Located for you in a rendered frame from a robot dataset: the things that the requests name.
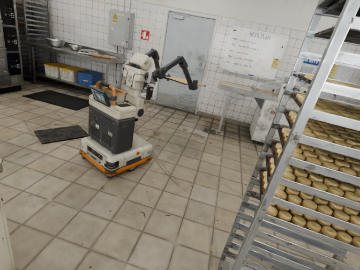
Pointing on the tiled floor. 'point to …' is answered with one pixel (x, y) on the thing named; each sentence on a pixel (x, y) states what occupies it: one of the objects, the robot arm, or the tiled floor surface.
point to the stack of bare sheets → (60, 134)
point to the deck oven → (9, 49)
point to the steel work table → (78, 57)
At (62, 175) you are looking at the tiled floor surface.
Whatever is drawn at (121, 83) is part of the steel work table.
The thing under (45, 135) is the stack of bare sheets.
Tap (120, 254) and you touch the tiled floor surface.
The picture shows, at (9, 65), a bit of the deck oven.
